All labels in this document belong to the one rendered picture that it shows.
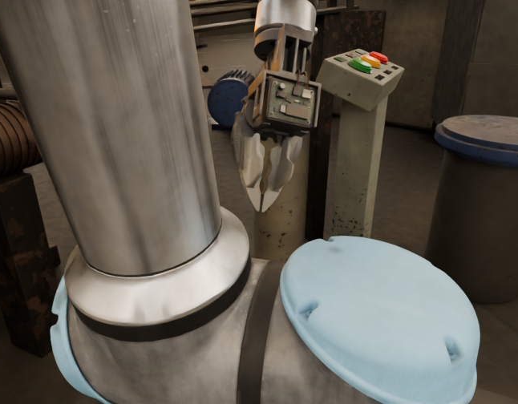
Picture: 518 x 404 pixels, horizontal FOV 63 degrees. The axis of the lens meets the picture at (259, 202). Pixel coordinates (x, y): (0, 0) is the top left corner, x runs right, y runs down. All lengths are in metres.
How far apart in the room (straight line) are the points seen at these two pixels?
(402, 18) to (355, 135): 2.00
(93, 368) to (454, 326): 0.22
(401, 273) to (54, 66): 0.22
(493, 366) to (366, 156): 0.53
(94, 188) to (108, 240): 0.03
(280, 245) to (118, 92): 0.79
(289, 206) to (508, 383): 0.57
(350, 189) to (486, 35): 1.34
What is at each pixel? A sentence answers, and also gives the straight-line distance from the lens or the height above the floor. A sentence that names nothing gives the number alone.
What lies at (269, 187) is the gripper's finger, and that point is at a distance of 0.52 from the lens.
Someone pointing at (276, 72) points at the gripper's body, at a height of 0.63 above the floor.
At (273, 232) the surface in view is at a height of 0.25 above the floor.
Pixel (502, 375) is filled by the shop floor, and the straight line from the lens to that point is 1.08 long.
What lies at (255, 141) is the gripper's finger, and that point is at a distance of 0.51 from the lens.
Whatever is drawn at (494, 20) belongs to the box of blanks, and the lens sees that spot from 2.10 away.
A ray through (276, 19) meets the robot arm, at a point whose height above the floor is 0.68.
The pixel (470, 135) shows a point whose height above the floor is 0.43.
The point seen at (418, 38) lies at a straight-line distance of 2.76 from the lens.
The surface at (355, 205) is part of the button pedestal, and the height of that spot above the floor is 0.33.
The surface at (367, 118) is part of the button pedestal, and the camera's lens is 0.83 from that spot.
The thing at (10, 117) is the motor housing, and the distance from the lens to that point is 0.90.
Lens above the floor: 0.69
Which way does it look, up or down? 25 degrees down
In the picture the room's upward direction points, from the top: straight up
